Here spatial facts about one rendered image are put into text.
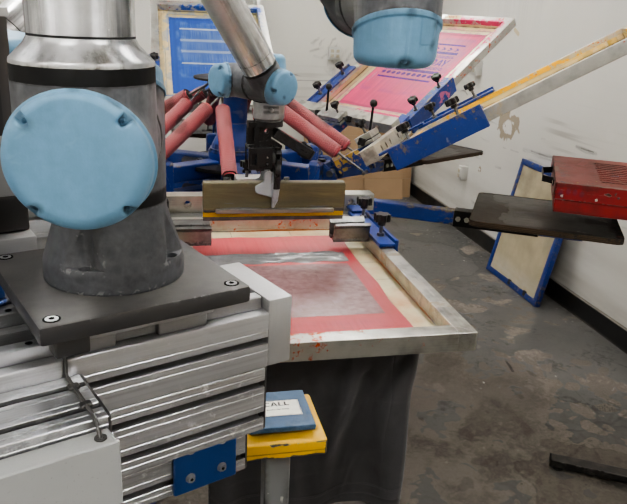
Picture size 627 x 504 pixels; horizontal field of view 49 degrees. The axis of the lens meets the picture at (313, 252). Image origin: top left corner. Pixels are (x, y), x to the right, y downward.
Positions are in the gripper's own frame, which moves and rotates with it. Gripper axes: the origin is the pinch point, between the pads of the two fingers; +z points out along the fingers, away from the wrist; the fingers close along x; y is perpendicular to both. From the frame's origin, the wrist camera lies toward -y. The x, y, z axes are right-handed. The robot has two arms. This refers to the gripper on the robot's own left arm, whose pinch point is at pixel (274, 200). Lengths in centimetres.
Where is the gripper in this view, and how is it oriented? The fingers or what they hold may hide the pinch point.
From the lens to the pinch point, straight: 172.9
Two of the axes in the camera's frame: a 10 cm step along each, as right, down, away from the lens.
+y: -9.7, 0.2, -2.2
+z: -0.5, 9.4, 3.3
